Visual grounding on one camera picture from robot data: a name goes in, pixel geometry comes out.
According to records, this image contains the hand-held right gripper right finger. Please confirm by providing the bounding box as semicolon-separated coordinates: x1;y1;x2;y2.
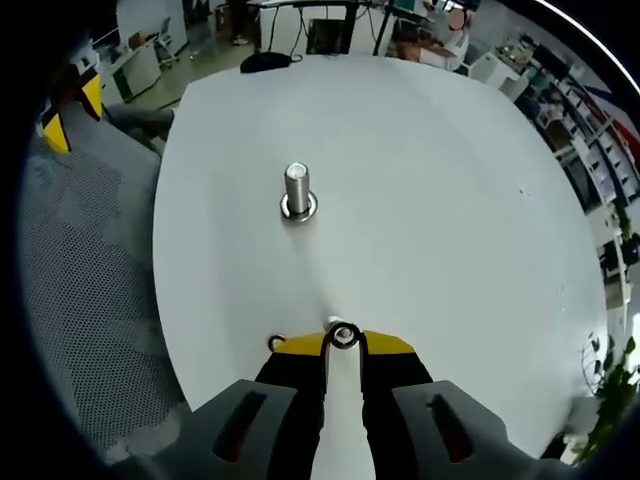
360;329;566;480

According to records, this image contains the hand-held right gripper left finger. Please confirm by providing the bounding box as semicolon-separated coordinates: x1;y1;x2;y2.
184;331;333;480

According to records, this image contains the thick threaded steel stud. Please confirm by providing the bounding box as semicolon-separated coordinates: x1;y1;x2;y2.
279;162;320;225

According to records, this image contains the white low cabinet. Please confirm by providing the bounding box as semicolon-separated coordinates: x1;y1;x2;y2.
111;35;163;102

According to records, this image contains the grey chair armrest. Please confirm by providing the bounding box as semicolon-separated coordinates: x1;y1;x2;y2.
104;102;176;154

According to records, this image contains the light grey office chair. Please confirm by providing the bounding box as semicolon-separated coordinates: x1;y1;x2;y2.
154;16;188;70

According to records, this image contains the grey mesh chair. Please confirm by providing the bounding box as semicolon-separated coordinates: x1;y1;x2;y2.
22;117;194;466

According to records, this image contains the black computer mouse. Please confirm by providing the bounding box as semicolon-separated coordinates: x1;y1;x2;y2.
239;50;298;75

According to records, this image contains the green potted plant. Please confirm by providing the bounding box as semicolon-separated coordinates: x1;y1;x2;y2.
579;330;640;469

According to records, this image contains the white side desk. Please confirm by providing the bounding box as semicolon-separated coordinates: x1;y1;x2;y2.
247;0;402;57

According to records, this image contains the small green desk plant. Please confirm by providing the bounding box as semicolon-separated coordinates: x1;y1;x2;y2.
613;198;640;262

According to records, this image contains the white storage shelf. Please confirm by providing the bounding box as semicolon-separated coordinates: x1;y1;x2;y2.
519;29;640;211

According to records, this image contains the curved ceiling light strip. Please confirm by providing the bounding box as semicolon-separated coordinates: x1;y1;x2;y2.
542;0;640;96

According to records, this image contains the black cable bundle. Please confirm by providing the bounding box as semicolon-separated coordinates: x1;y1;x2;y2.
257;5;307;57

